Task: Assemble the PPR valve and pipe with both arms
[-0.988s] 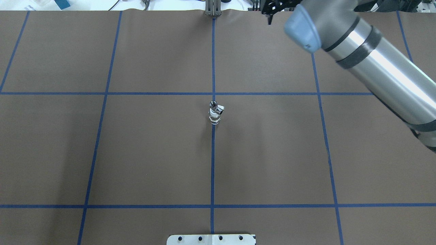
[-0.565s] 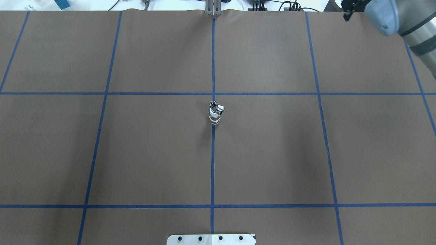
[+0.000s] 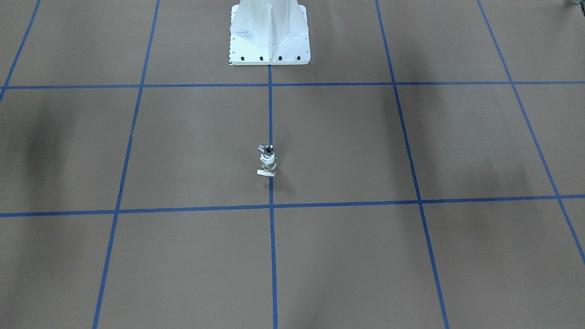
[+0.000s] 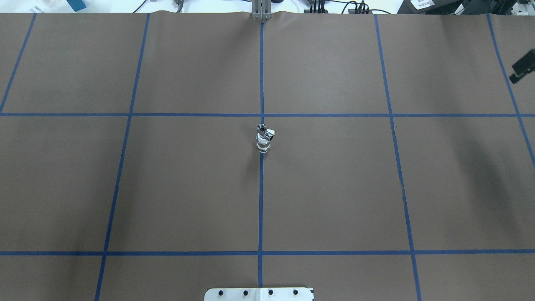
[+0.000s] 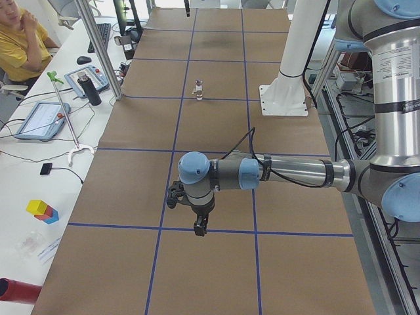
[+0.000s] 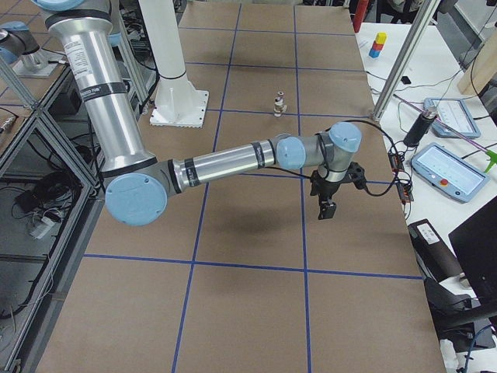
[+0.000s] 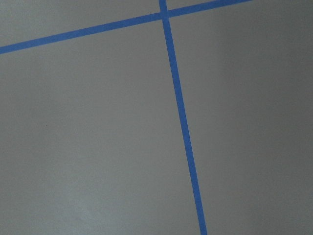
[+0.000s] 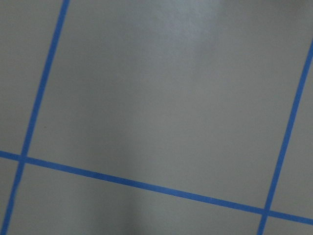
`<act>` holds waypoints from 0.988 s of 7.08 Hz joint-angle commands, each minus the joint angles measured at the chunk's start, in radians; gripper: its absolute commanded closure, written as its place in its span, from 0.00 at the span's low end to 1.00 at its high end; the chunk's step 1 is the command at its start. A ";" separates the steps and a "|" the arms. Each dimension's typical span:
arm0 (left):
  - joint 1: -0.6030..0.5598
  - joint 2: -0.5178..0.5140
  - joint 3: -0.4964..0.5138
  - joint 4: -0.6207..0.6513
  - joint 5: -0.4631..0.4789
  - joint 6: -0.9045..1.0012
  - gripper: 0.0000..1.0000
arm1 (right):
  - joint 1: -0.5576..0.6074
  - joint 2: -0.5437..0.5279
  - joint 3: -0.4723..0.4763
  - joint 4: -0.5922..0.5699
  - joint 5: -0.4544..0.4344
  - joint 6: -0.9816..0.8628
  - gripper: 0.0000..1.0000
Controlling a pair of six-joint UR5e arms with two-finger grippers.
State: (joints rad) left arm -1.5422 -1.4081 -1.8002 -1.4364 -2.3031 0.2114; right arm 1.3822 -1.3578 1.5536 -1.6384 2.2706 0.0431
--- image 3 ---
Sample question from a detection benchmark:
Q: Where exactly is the white PPR valve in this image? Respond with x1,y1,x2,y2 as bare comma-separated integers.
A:
256,154,277,177

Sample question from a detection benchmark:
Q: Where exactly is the metal pipe fitting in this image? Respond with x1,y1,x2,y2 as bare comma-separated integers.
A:
257,144,275,156

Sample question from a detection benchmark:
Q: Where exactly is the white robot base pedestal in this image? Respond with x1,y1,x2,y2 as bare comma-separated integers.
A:
229,0,311,65

